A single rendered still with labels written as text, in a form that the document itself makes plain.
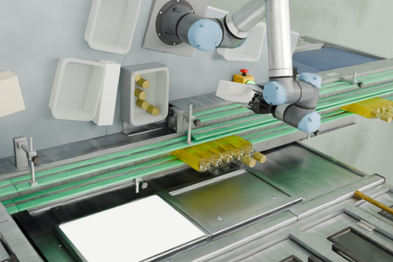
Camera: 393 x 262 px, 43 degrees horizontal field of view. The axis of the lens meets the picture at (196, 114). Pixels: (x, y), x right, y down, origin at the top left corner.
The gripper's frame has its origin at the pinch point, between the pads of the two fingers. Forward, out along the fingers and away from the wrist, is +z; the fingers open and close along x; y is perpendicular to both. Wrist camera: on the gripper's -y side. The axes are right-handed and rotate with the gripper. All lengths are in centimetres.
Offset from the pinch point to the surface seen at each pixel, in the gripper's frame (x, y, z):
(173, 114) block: 17.7, 13.2, 23.5
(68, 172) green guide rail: 40, 59, 15
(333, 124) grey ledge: 13, -97, 21
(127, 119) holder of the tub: 22.8, 31.5, 28.6
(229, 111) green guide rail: 11.3, -8.7, 15.0
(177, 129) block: 23.0, 11.5, 20.8
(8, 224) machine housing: 32, 97, -32
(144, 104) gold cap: 16.1, 25.9, 27.8
